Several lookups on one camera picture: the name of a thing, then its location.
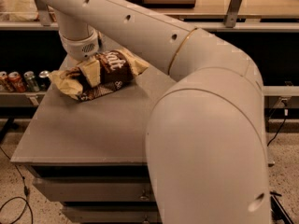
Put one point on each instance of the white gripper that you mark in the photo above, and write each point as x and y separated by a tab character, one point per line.
81	49

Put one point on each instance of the brown chip bag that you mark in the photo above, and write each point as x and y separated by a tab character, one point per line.
118	67

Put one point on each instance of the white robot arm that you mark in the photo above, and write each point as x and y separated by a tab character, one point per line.
205	141

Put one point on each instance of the white orange plastic bag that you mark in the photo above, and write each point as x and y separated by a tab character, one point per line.
24	10

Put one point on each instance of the dark soda can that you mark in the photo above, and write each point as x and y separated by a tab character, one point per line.
44	79

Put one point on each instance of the green silver soda can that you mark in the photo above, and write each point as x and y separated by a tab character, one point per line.
30	78

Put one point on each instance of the orange soda can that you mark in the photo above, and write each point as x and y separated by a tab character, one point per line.
4	81
17	82

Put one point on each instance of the orange soda can left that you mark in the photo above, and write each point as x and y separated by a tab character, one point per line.
4	81

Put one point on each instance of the grey low shelf left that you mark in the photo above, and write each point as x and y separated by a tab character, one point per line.
21	99

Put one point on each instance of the upper grey drawer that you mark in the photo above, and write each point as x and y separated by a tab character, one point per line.
66	190

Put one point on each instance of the grey drawer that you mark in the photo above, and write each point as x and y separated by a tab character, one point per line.
113	214
66	190

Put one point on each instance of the lower grey drawer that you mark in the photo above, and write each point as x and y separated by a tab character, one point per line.
113	214

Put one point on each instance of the black power strip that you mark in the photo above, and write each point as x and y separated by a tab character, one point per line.
279	214

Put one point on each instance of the left metal bracket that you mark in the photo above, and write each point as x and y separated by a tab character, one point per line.
43	13

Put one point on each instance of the metal bracket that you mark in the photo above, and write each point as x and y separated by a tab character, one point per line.
232	13
43	13

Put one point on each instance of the right metal bracket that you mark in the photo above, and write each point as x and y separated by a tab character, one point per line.
232	13

